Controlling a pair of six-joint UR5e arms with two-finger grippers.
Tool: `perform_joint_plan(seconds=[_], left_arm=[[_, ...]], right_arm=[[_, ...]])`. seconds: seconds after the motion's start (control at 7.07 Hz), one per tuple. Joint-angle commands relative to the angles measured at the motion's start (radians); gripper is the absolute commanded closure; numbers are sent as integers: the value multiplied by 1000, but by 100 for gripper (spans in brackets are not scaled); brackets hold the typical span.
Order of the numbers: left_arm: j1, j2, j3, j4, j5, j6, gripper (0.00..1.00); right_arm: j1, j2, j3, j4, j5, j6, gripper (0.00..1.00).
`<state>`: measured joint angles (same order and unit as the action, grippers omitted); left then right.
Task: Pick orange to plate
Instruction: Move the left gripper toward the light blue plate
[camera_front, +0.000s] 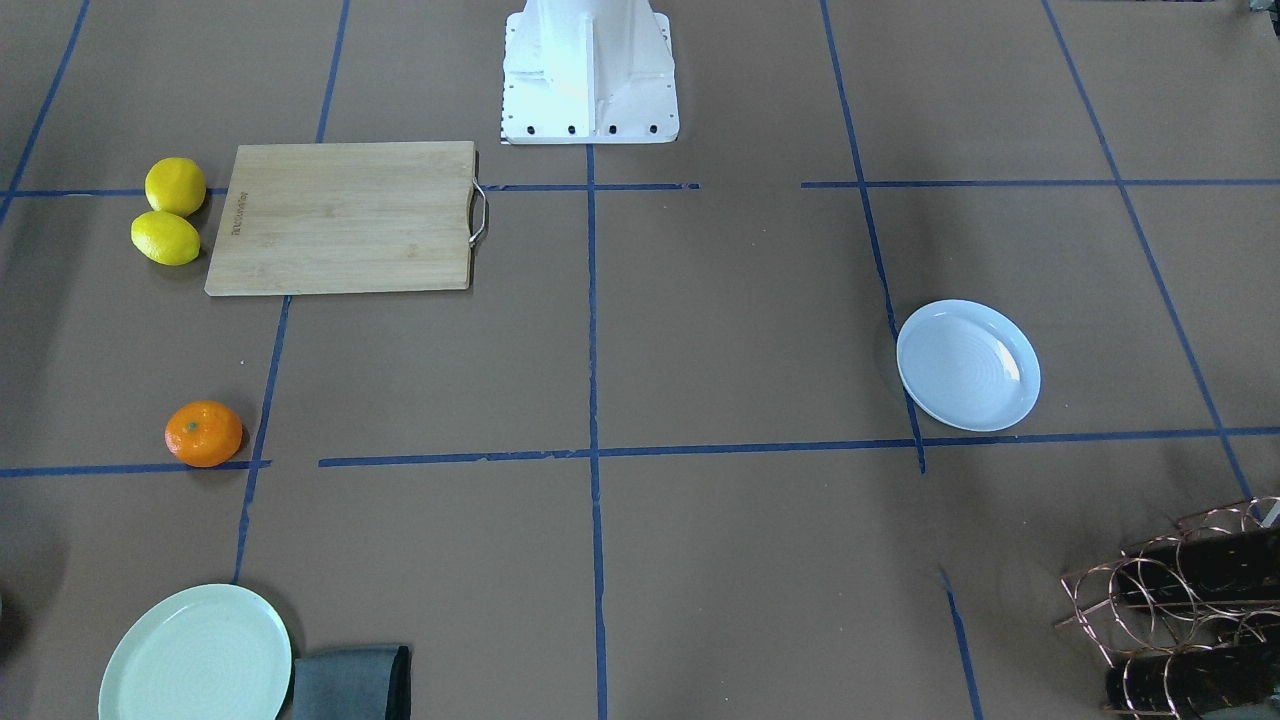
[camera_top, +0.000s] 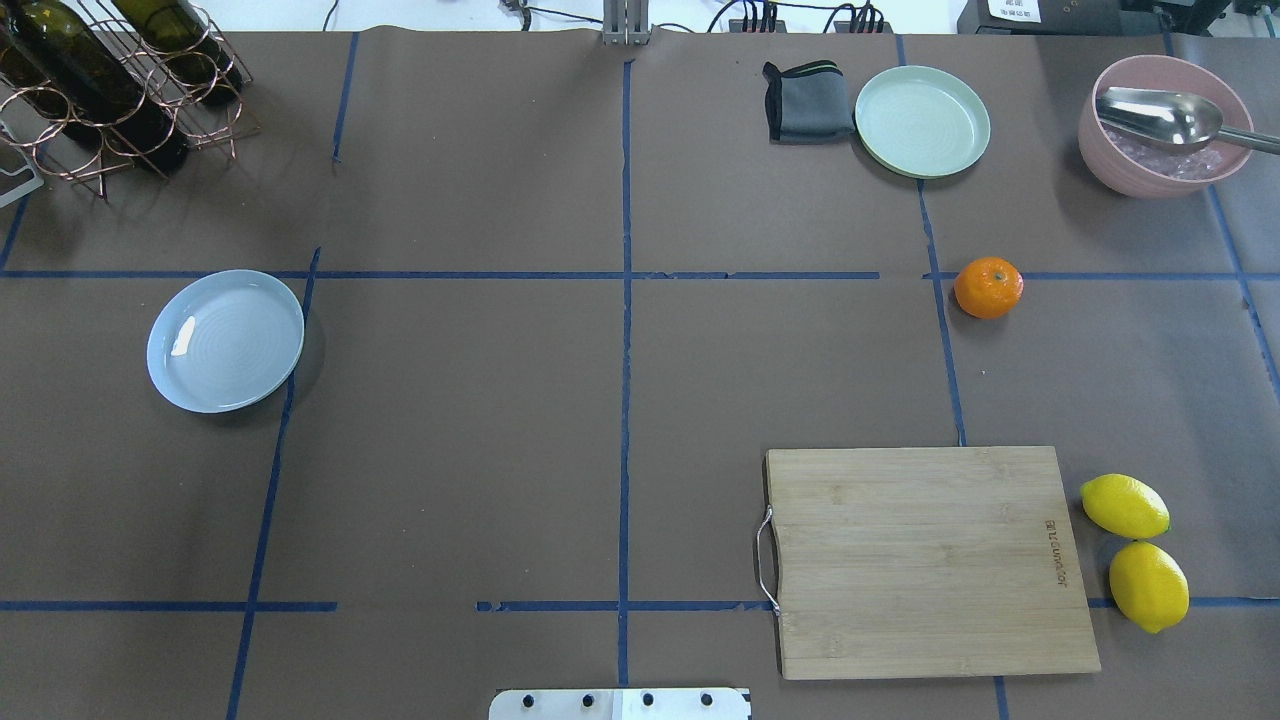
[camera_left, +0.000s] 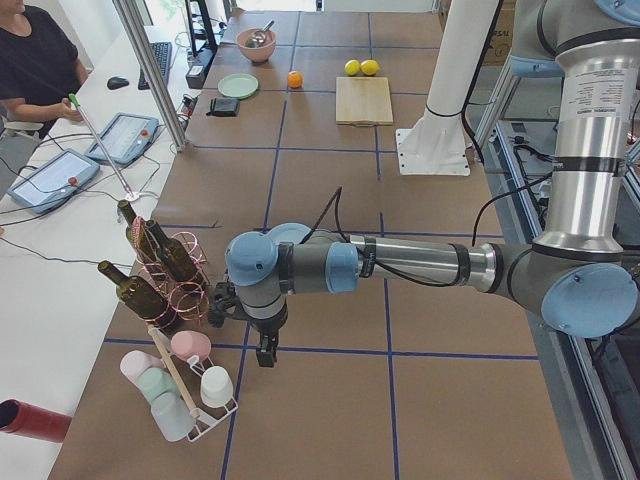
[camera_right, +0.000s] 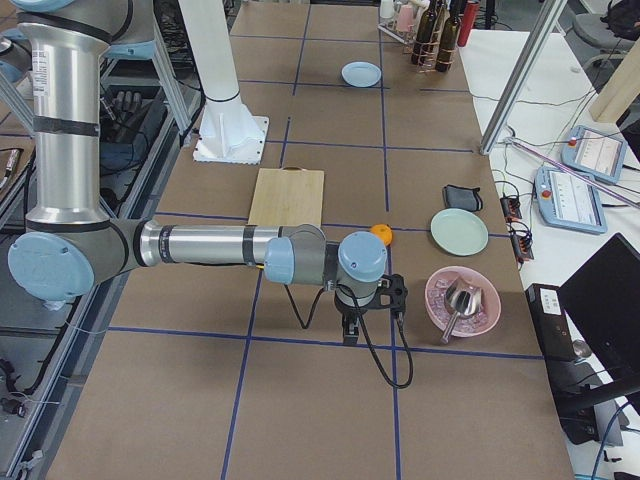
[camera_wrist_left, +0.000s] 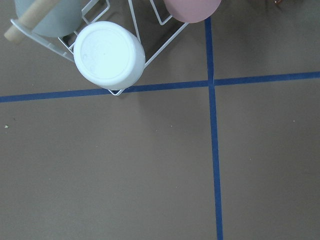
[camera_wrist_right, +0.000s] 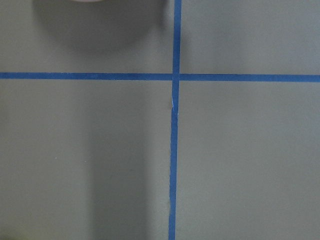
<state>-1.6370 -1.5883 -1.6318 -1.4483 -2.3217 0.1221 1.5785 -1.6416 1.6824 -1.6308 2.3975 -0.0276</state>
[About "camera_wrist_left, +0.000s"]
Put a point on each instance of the white plastic cup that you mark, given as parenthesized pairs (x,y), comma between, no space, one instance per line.
(109,56)

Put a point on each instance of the pink plastic cup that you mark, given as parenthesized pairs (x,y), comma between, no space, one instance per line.
(191,11)

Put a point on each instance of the grey-blue plastic cup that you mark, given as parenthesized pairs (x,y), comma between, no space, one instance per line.
(61,21)

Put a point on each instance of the white wire cup rack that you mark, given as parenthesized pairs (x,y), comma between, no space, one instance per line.
(147,27)

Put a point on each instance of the wooden rack handle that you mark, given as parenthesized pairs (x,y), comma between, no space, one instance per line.
(35,13)

